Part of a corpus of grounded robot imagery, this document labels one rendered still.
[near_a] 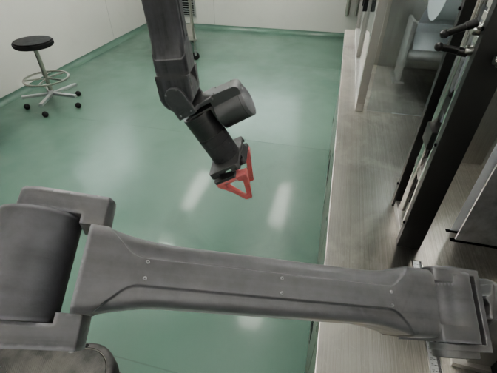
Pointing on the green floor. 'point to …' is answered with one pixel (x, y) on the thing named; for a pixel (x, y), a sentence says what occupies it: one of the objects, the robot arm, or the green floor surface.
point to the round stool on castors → (37, 42)
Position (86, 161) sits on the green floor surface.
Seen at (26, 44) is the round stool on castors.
